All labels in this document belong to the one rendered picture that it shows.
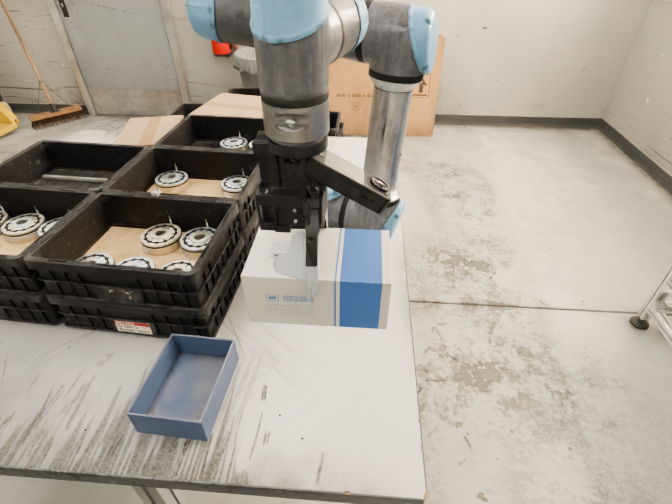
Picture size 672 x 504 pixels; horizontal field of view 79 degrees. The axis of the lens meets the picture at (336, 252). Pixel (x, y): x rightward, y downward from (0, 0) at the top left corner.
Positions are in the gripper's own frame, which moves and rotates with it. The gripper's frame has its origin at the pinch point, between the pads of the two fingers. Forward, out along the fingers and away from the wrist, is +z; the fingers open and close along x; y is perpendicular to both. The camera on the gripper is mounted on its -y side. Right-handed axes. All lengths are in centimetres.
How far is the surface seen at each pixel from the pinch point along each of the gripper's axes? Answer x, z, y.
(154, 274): -15.9, 18.1, 37.4
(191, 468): 12.8, 40.6, 24.3
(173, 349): -11, 37, 36
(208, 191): -67, 28, 44
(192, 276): -15.9, 18.2, 29.2
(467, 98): -350, 87, -99
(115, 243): -37, 27, 60
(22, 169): -66, 22, 104
